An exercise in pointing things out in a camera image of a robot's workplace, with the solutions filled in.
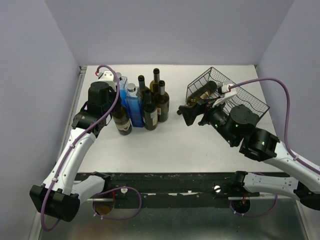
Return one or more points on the green wine bottle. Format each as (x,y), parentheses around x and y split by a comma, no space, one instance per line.
(199,91)
(162,100)
(121,118)

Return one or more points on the short blue glass bottle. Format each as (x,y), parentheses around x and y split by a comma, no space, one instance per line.
(133,101)

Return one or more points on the dark green bottle left rear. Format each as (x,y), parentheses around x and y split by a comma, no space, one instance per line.
(142,87)

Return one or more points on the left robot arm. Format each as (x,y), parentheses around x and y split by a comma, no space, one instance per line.
(58,196)

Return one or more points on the tall blue glass bottle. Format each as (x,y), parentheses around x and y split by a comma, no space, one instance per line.
(123,83)

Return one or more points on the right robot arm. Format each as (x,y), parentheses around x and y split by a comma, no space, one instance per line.
(239,129)

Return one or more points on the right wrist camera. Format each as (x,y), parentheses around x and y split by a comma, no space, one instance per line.
(225,91)

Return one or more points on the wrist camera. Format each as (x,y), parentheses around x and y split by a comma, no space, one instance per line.
(225,91)
(109,78)

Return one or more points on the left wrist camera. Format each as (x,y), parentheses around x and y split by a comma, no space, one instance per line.
(109,78)

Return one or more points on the black wire wine rack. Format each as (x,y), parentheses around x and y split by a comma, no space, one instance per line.
(242,96)

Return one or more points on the black mounting base plate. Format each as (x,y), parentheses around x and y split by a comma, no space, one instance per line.
(171,190)

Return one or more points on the green bottle grey foil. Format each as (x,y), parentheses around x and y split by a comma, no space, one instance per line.
(150,111)

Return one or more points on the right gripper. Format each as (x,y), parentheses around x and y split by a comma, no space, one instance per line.
(190,112)

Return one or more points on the rear tall green bottle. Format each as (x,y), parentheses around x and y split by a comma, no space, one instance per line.
(154,84)

